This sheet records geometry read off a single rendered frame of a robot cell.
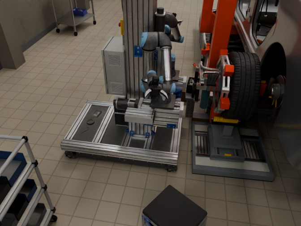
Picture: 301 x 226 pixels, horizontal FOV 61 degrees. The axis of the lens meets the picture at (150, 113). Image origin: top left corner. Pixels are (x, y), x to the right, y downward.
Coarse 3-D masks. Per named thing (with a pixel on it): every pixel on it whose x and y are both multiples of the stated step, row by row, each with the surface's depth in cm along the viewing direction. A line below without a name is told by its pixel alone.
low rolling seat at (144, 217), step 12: (168, 192) 217; (180, 192) 218; (156, 204) 208; (168, 204) 208; (180, 204) 208; (192, 204) 208; (144, 216) 206; (156, 216) 200; (168, 216) 200; (180, 216) 200; (192, 216) 200; (204, 216) 201
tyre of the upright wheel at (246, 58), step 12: (240, 60) 231; (252, 60) 230; (240, 72) 225; (252, 72) 224; (240, 84) 224; (252, 84) 223; (240, 96) 226; (252, 96) 225; (240, 108) 233; (252, 108) 230
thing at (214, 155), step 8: (208, 128) 309; (208, 136) 304; (240, 136) 298; (216, 152) 278; (224, 152) 281; (232, 152) 281; (240, 152) 281; (224, 160) 279; (232, 160) 277; (240, 160) 276
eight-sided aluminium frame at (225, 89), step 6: (222, 60) 241; (228, 60) 241; (216, 66) 272; (222, 66) 239; (222, 78) 234; (228, 78) 230; (222, 84) 231; (228, 84) 230; (222, 90) 230; (228, 90) 229; (222, 96) 234; (216, 108) 252
